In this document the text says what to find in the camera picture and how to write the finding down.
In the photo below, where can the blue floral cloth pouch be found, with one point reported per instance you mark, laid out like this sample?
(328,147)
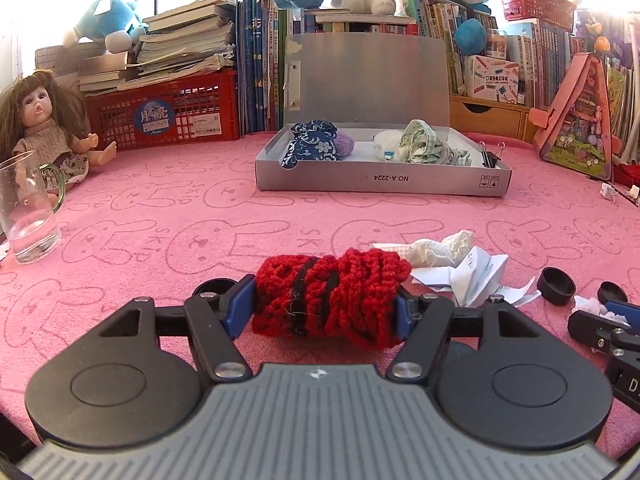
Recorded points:
(310,145)

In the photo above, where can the clear glass pitcher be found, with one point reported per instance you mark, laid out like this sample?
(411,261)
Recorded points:
(30,220)

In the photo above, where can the row of upright books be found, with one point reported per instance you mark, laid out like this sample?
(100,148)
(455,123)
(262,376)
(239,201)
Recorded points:
(535,60)

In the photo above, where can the large red plastic basket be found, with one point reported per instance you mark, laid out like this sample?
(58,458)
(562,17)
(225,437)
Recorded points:
(200,110)

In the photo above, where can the small white paper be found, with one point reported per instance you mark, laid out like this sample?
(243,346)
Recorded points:
(607,191)
(590,305)

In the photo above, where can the small red plastic basket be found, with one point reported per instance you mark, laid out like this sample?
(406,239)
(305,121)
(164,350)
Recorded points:
(537,5)

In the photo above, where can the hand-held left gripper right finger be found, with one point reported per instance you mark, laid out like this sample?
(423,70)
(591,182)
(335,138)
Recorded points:
(402,316)

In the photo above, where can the red black knitted pouch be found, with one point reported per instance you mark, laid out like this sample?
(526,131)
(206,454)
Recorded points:
(330,295)

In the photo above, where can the blue white cat plush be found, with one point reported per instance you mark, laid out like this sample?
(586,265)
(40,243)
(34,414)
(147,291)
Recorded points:
(107,20)

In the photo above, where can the white tissue wad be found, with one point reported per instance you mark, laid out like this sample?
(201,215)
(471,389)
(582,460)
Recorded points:
(445,247)

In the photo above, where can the green checked cloth bundle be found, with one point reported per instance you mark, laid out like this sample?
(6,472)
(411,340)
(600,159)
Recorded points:
(425,142)

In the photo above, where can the pink triangular toy house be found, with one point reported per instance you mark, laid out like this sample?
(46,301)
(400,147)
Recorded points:
(580,125)

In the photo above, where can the pile of worn books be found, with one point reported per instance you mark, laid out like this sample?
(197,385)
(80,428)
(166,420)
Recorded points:
(185,40)

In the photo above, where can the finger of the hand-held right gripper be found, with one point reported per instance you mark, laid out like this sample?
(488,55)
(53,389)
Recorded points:
(624,308)
(592,323)

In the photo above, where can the row of picture books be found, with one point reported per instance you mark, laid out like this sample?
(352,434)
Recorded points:
(622,105)

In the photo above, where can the grid-pattern grey box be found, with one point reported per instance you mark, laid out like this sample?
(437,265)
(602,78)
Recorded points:
(55,57)

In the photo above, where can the horizontal books pile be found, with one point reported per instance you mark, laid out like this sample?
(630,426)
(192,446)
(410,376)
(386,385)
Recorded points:
(360,22)

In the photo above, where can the wooden drawer unit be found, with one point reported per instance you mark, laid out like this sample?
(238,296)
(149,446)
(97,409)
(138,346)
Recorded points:
(490,117)

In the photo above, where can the black round cap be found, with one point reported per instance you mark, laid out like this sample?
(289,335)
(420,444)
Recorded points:
(556,286)
(612,292)
(212,287)

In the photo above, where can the grey cardboard box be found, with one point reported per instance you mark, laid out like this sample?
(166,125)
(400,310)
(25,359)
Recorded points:
(380,181)

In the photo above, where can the white label printer carton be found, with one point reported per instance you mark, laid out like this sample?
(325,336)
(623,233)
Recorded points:
(492,80)

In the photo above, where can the row of blue thin books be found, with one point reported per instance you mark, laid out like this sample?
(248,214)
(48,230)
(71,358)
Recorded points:
(257,60)

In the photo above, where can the large white paper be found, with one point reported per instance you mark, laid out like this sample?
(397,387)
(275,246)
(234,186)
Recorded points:
(475,275)

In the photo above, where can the small labelled jar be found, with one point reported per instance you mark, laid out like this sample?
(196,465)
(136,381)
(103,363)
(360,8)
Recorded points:
(495,42)

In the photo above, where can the small folded white paper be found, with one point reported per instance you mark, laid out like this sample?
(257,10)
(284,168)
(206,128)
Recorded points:
(607,191)

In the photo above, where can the brown-haired doll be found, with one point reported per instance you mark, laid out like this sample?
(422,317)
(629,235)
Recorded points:
(37,110)

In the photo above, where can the pink rabbit-print table mat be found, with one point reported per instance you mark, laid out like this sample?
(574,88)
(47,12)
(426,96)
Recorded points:
(150,220)

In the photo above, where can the purple plush toy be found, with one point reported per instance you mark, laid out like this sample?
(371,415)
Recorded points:
(345,144)

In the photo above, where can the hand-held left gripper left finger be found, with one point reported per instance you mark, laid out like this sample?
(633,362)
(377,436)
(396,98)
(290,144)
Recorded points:
(241,305)

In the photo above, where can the black binder clip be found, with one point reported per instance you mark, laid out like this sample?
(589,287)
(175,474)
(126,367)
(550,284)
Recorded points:
(490,156)

